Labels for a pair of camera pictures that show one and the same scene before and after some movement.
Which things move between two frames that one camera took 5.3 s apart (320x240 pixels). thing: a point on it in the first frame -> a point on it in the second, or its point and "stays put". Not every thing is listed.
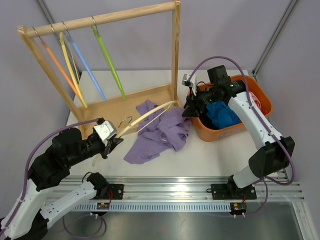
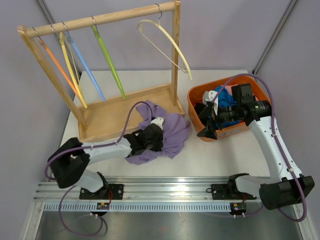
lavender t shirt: (167, 129) stays put
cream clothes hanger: (96, 159) -> (158, 25)
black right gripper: (192, 101) -> (210, 131)
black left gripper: (112, 143) -> (160, 145)
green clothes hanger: (108, 56) stays put
